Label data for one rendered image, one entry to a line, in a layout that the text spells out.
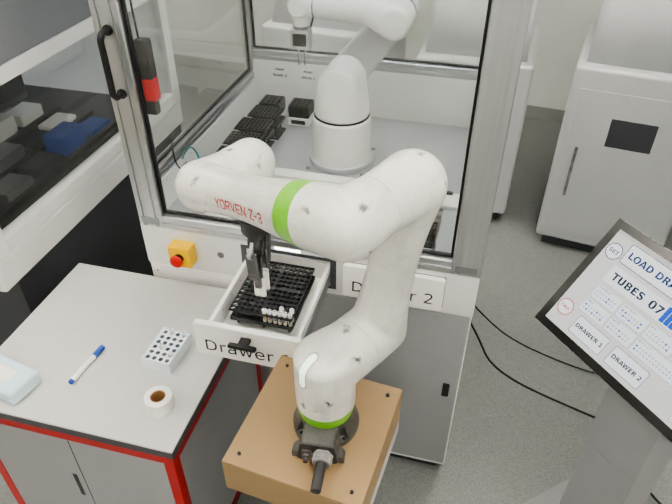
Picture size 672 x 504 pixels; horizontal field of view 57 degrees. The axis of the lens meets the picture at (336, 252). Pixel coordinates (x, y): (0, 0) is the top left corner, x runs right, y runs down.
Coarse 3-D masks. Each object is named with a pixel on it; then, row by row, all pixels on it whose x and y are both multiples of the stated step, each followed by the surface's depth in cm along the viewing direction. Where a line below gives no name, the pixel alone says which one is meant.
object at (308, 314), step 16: (272, 256) 183; (288, 256) 182; (240, 272) 176; (320, 272) 182; (320, 288) 171; (224, 304) 167; (304, 304) 174; (320, 304) 172; (208, 320) 161; (224, 320) 169; (304, 320) 161; (304, 336) 159
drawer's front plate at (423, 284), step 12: (348, 264) 174; (360, 264) 174; (348, 276) 176; (360, 276) 174; (420, 276) 170; (432, 276) 170; (348, 288) 178; (360, 288) 177; (420, 288) 171; (432, 288) 170; (444, 288) 170; (420, 300) 174; (432, 300) 173
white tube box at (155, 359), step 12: (156, 336) 169; (168, 336) 170; (180, 336) 170; (156, 348) 166; (168, 348) 167; (180, 348) 166; (144, 360) 163; (156, 360) 163; (168, 360) 163; (168, 372) 163
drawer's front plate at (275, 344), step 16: (208, 336) 157; (224, 336) 155; (240, 336) 154; (256, 336) 152; (272, 336) 151; (288, 336) 151; (208, 352) 161; (224, 352) 159; (240, 352) 158; (272, 352) 154; (288, 352) 153
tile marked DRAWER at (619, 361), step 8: (616, 352) 136; (624, 352) 135; (608, 360) 137; (616, 360) 136; (624, 360) 134; (632, 360) 133; (616, 368) 135; (624, 368) 134; (632, 368) 133; (640, 368) 132; (624, 376) 133; (632, 376) 132; (640, 376) 131; (648, 376) 130; (632, 384) 132; (640, 384) 131
